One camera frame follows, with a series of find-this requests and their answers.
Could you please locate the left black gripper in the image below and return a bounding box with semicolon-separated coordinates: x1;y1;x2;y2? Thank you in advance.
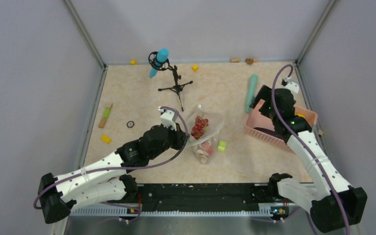
149;121;190;160

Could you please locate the purple eggplant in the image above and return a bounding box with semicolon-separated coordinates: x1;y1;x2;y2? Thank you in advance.
254;127;279;138

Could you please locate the red grape bunch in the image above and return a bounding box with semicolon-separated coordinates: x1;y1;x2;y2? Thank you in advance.
191;115;209;140

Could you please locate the clear zip top bag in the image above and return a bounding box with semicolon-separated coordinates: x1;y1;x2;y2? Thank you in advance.
186;104;224;165

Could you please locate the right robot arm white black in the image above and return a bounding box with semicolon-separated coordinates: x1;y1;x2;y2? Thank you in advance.
250;85;367;234

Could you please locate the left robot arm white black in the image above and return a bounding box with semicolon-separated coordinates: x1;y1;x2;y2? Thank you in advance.
34;124;189;224

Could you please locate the pink plastic basket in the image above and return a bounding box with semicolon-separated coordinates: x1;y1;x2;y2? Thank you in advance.
243;100;318;152

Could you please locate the teal cylinder tube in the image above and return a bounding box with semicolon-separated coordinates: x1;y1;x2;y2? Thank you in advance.
245;74;259;114

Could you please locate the poker chip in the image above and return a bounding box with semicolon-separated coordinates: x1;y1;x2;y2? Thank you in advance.
126;121;135;128

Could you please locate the yellow lemon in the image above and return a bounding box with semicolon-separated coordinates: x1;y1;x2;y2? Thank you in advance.
296;113;306;118

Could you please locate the brown wooden piece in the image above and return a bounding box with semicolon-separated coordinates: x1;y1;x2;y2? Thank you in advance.
245;58;259;65

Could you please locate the yellow block near left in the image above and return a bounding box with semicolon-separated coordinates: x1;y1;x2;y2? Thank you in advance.
100;135;112;144

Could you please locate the lime green toy brick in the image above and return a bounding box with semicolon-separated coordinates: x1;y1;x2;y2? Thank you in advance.
217;141;227;152

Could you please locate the green and wood block stick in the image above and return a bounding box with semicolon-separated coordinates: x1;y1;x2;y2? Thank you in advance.
98;103;113;129

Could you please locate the wooden cork cylinder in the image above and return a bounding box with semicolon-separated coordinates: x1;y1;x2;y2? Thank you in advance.
230;58;241;63

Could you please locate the blue microphone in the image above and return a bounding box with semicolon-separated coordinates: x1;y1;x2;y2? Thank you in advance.
148;48;169;78

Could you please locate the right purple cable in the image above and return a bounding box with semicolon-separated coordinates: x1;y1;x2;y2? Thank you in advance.
271;64;352;235

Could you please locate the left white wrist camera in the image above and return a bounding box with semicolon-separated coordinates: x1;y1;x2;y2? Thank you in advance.
158;106;179;131

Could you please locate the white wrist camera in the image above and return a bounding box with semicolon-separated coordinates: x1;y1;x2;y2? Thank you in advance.
282;76;300;94
158;106;179;131

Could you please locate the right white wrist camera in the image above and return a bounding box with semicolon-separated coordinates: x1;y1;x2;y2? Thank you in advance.
282;76;300;94

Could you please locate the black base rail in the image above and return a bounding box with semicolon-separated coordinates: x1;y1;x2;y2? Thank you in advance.
135;183;275;212

